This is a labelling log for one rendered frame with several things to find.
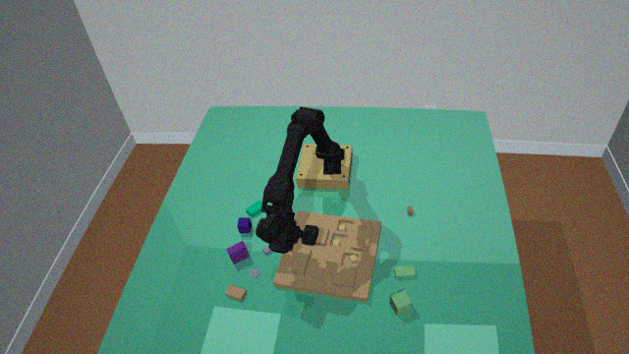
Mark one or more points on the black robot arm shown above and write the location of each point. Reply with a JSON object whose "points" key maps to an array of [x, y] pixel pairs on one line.
{"points": [[280, 187]]}

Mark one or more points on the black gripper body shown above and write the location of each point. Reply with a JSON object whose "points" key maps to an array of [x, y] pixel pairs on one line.
{"points": [[308, 236]]}

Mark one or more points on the small green cube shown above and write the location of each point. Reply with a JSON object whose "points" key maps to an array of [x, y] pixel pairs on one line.
{"points": [[400, 303]]}

